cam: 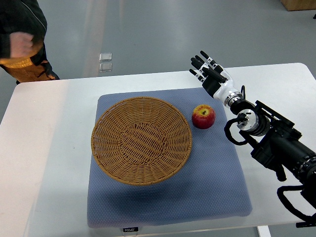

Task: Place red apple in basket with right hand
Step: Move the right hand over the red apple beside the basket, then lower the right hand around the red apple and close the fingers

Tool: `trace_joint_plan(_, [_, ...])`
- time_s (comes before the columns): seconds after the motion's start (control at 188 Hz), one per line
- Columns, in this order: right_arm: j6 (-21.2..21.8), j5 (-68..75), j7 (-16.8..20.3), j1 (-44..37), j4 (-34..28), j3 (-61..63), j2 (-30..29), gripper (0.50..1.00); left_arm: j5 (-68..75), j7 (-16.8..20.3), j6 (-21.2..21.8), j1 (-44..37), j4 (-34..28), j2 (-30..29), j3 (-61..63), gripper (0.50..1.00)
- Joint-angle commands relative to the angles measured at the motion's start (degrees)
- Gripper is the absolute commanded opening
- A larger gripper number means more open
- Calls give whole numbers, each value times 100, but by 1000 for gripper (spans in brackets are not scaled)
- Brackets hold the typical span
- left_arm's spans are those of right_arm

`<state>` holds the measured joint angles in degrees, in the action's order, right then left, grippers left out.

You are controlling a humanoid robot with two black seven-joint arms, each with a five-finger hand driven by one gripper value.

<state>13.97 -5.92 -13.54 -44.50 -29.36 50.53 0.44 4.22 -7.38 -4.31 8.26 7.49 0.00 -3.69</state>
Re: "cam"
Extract person's bare hand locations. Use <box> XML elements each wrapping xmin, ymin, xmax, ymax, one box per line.
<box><xmin>9</xmin><ymin>32</ymin><xmax>33</xmax><ymax>58</ymax></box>

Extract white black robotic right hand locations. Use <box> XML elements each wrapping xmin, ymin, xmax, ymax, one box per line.
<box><xmin>190</xmin><ymin>51</ymin><xmax>243</xmax><ymax>107</ymax></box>

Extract red yellow apple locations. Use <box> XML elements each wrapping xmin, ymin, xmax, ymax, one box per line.
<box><xmin>191</xmin><ymin>104</ymin><xmax>216</xmax><ymax>129</ymax></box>

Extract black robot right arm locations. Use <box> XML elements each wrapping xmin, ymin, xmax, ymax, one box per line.
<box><xmin>224</xmin><ymin>86</ymin><xmax>316</xmax><ymax>228</ymax></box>

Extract brown wicker basket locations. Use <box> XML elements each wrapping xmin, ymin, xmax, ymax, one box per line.
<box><xmin>91</xmin><ymin>97</ymin><xmax>193</xmax><ymax>186</ymax></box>

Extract person in dark jacket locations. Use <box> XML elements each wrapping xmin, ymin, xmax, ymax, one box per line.
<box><xmin>0</xmin><ymin>0</ymin><xmax>59</xmax><ymax>84</ymax></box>

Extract upper metal floor plate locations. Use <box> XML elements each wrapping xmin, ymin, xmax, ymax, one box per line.
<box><xmin>99</xmin><ymin>53</ymin><xmax>112</xmax><ymax>62</ymax></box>

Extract metal floor plate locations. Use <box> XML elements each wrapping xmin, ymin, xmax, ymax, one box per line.
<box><xmin>99</xmin><ymin>63</ymin><xmax>113</xmax><ymax>73</ymax></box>
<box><xmin>99</xmin><ymin>53</ymin><xmax>112</xmax><ymax>62</ymax></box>

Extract lower metal floor plate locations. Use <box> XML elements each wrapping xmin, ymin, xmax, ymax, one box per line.
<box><xmin>99</xmin><ymin>63</ymin><xmax>113</xmax><ymax>73</ymax></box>

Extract blue grey cushion mat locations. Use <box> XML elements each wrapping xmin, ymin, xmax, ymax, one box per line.
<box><xmin>87</xmin><ymin>88</ymin><xmax>252</xmax><ymax>228</ymax></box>

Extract brown cardboard box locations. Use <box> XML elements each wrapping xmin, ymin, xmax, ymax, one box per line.
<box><xmin>280</xmin><ymin>0</ymin><xmax>316</xmax><ymax>11</ymax></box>

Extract white table leg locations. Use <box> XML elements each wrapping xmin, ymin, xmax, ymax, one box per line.
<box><xmin>257</xmin><ymin>226</ymin><xmax>272</xmax><ymax>237</ymax></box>

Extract black table side clip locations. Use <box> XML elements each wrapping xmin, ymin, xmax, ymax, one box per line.
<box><xmin>296</xmin><ymin>222</ymin><xmax>316</xmax><ymax>228</ymax></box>

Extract black table label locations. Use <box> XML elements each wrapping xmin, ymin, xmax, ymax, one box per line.
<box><xmin>123</xmin><ymin>227</ymin><xmax>139</xmax><ymax>233</ymax></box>

